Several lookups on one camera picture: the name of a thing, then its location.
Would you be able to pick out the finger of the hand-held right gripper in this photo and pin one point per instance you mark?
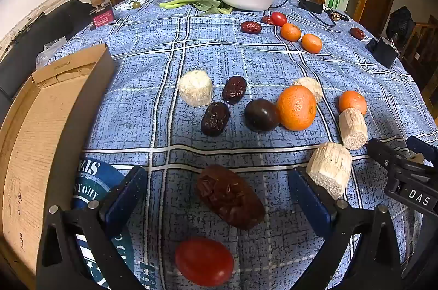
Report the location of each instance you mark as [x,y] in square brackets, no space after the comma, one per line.
[424,148]
[403,173]

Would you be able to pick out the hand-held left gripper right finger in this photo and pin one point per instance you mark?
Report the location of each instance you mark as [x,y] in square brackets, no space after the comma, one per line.
[308,204]

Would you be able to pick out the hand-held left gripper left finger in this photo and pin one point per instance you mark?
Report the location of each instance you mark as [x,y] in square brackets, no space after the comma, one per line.
[125,199]

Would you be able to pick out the large red date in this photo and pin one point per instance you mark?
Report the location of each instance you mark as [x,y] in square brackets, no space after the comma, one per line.
[229,196]

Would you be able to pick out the medium orange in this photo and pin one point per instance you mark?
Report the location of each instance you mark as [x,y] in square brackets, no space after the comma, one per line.
[353,102]

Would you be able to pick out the large orange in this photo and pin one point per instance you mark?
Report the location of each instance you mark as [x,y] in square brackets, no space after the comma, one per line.
[296,108]

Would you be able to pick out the dark purple plum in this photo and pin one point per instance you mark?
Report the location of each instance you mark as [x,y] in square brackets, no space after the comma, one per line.
[261,115]

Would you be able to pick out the red cherry tomato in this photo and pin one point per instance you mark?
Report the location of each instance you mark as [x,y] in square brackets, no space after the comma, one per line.
[204,261]

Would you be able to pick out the shallow cardboard box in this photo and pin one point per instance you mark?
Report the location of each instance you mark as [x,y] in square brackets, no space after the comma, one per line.
[34,139]

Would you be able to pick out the dark speckled date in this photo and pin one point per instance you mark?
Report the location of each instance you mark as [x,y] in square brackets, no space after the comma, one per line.
[234,90]
[215,119]

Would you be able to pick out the small orange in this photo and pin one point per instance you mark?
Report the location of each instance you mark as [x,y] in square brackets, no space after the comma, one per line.
[311,43]
[291,32]

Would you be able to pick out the wooden chair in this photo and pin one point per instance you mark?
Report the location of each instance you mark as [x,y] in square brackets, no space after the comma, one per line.
[422,47]

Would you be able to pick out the small black box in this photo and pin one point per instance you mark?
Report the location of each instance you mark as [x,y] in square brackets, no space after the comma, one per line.
[383,52]

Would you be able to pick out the small red date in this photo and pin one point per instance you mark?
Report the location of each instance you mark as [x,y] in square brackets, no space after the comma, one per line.
[251,27]
[357,33]
[266,20]

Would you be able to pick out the brown plug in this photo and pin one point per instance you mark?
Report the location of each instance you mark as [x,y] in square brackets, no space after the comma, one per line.
[334,15]

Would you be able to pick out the black leather sofa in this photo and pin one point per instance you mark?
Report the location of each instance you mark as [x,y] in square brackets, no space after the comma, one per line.
[20,54]

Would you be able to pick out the dark jar with red label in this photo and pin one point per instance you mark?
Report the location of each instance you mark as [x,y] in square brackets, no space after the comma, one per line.
[102,18]

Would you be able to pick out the small red tomato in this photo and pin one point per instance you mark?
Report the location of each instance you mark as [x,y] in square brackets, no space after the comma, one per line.
[279,19]

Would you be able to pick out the small green olive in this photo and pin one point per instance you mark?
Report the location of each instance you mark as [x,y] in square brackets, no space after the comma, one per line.
[137,5]

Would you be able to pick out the green onion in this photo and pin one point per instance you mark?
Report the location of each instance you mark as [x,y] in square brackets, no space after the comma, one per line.
[178,2]

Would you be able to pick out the leafy green vegetable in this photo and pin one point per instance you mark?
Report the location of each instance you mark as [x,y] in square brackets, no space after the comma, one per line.
[210,4]

